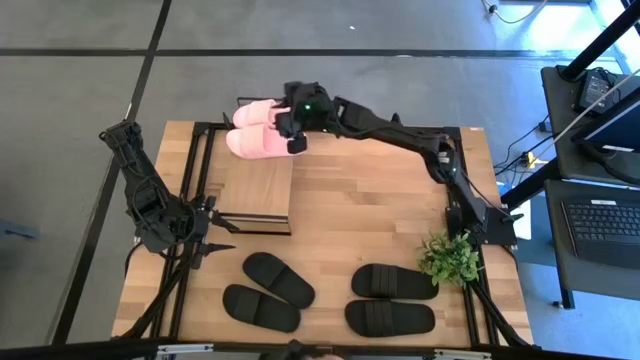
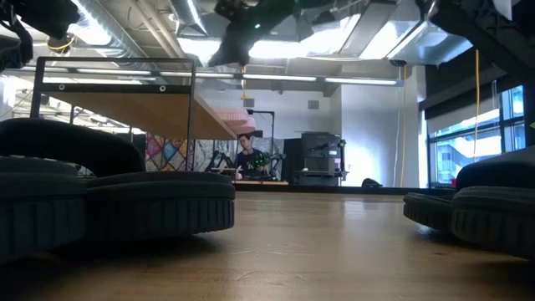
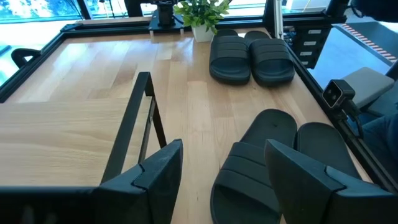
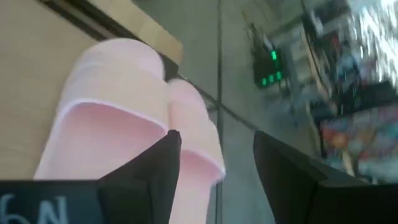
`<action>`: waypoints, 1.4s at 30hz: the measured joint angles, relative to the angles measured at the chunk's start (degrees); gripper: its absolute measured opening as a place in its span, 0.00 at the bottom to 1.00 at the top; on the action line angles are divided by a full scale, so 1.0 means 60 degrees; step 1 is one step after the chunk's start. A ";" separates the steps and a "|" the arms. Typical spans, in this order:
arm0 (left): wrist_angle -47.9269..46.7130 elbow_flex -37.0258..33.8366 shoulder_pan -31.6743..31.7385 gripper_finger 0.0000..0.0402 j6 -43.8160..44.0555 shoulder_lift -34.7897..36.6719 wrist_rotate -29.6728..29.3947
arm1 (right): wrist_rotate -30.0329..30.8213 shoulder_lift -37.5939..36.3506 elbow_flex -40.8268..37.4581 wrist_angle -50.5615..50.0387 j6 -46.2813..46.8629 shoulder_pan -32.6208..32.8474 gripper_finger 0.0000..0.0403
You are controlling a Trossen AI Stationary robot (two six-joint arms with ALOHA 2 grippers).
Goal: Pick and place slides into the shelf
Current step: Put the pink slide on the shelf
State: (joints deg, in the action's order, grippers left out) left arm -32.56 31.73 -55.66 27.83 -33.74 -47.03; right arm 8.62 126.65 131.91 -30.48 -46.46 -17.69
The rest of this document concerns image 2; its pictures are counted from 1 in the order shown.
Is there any long ceiling light strip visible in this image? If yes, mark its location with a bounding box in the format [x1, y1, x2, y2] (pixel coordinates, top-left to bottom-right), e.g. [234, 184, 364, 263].
[20, 65, 405, 88]

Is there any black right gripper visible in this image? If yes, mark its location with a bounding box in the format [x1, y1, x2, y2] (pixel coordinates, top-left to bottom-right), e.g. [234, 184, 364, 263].
[207, 0, 303, 67]

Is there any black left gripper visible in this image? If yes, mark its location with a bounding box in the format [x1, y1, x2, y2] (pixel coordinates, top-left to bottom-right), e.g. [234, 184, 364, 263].
[8, 0, 81, 39]

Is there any wooden shelf with black frame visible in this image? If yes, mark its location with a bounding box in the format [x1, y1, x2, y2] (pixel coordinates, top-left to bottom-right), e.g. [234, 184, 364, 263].
[29, 56, 238, 171]

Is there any person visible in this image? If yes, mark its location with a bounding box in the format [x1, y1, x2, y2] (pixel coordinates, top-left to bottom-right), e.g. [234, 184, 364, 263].
[235, 132, 271, 180]

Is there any black metal stand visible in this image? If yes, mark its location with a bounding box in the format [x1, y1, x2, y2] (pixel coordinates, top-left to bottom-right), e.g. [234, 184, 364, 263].
[246, 109, 277, 181]

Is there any silver rectangular ceiling duct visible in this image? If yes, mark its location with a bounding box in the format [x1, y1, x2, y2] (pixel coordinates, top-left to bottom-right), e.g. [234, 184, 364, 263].
[386, 20, 476, 68]

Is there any black equipment cart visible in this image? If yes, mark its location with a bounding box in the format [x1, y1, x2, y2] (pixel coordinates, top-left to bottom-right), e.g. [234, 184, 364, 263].
[283, 131, 349, 187]

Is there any black foam slide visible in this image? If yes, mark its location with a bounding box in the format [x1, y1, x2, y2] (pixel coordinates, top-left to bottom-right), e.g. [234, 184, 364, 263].
[450, 145, 535, 259]
[0, 117, 237, 242]
[403, 191, 457, 232]
[0, 156, 87, 261]

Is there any thin pale hanging cord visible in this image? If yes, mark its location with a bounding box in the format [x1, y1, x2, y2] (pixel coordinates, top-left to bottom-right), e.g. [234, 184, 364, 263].
[400, 65, 407, 188]

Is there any colourful patchwork hanging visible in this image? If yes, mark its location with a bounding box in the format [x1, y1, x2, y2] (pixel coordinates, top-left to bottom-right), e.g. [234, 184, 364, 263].
[145, 132, 193, 172]

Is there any black aluminium table frame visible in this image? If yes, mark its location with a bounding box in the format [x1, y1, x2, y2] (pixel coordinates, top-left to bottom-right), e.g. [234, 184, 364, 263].
[233, 183, 456, 196]

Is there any silver spiral ceiling duct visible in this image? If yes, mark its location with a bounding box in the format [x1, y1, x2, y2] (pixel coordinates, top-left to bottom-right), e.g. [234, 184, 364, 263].
[69, 0, 147, 59]
[169, 0, 210, 38]

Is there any yellow hanging cable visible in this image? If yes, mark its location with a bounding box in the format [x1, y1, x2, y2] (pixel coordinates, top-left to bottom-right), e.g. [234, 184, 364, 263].
[473, 48, 481, 163]

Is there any round black ceiling fixture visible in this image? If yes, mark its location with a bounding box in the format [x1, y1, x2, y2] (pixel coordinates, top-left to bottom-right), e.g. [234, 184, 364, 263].
[46, 33, 76, 55]

